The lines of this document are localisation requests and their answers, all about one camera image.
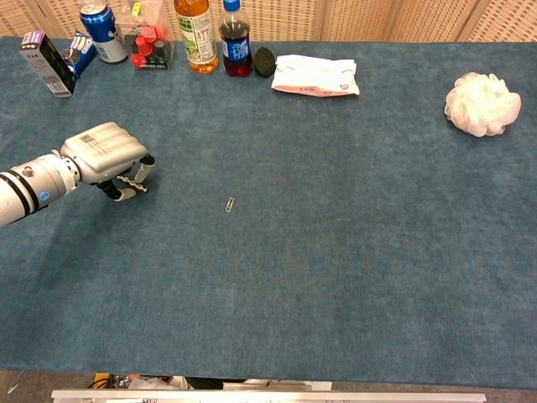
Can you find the amber tea bottle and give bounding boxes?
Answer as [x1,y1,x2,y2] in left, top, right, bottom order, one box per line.
[173,0,220,76]

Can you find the blue and white drink can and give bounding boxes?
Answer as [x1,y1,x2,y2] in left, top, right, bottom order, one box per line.
[79,0,129,65]

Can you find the black and purple carton box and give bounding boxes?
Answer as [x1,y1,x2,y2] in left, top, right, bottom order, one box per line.
[18,29,79,98]

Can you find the white tissue pack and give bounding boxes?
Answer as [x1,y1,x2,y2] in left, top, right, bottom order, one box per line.
[270,54,361,97]

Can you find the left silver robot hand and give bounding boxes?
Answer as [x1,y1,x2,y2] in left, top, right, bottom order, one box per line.
[60,121,156,203]

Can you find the white mesh bath sponge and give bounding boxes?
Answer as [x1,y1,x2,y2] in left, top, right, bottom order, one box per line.
[444,71,523,137]

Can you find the dark cola bottle blue label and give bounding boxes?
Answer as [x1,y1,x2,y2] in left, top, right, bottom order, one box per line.
[219,0,254,78]

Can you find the clear box of red pieces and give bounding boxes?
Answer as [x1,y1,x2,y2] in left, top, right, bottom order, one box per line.
[114,0,177,71]

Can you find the blue cookie packet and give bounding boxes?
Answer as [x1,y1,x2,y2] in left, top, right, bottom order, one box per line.
[62,30,98,79]

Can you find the yellow and black cables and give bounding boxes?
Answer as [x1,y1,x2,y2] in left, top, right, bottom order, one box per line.
[86,372,127,390]

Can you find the blue felt table mat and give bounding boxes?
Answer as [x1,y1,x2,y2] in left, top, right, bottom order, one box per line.
[0,35,537,385]

